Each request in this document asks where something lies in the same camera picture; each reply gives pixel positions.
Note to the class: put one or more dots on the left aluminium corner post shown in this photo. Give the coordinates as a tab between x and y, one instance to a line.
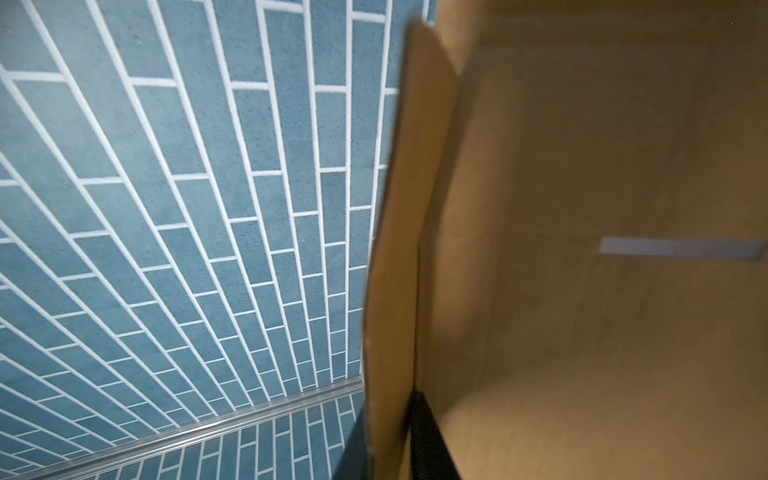
97	462

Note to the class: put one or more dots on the brown cardboard paper box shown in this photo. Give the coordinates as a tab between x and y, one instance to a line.
571	259

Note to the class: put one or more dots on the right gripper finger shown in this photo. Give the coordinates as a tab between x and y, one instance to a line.
428	452

